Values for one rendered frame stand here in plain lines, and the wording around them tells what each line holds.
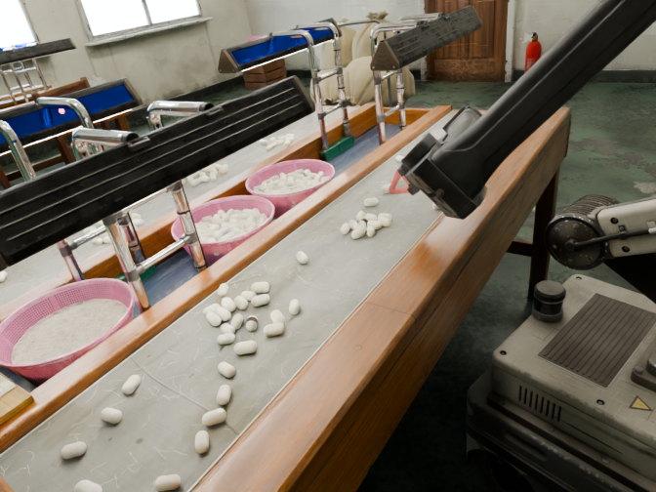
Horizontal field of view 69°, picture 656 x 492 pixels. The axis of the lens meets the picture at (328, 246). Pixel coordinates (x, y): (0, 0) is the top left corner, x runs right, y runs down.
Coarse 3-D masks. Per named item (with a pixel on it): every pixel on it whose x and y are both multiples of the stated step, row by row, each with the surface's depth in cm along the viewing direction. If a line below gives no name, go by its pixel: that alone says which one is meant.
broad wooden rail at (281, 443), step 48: (528, 144) 139; (528, 192) 134; (432, 240) 100; (480, 240) 104; (384, 288) 88; (432, 288) 86; (480, 288) 111; (336, 336) 79; (384, 336) 77; (432, 336) 90; (336, 384) 69; (384, 384) 75; (288, 432) 63; (336, 432) 64; (384, 432) 79; (240, 480) 58; (288, 480) 57; (336, 480) 67
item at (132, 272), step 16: (160, 112) 84; (176, 112) 82; (192, 112) 79; (208, 112) 77; (224, 112) 79; (80, 128) 75; (80, 144) 76; (112, 144) 70; (128, 144) 67; (144, 144) 68; (160, 192) 91; (176, 192) 94; (128, 208) 86; (176, 208) 96; (112, 224) 84; (192, 224) 99; (112, 240) 85; (192, 240) 100; (128, 256) 88; (160, 256) 94; (192, 256) 102; (128, 272) 89; (144, 304) 93
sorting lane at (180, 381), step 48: (288, 240) 114; (336, 240) 111; (384, 240) 108; (240, 288) 99; (288, 288) 97; (336, 288) 94; (192, 336) 88; (240, 336) 86; (288, 336) 84; (96, 384) 80; (144, 384) 79; (192, 384) 77; (240, 384) 76; (288, 384) 74; (48, 432) 72; (96, 432) 71; (144, 432) 70; (192, 432) 69; (240, 432) 67; (48, 480) 65; (96, 480) 64; (144, 480) 63; (192, 480) 62
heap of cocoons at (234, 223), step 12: (216, 216) 131; (228, 216) 132; (240, 216) 130; (252, 216) 128; (264, 216) 126; (204, 228) 126; (216, 228) 126; (228, 228) 125; (240, 228) 125; (252, 228) 122; (204, 240) 120; (216, 240) 121
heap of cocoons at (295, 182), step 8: (280, 176) 153; (288, 176) 150; (296, 176) 149; (304, 176) 149; (312, 176) 148; (320, 176) 147; (328, 176) 145; (264, 184) 147; (272, 184) 146; (280, 184) 144; (288, 184) 145; (296, 184) 143; (304, 184) 142; (312, 184) 141; (264, 192) 142; (272, 192) 140; (280, 192) 141; (288, 192) 138; (296, 200) 134
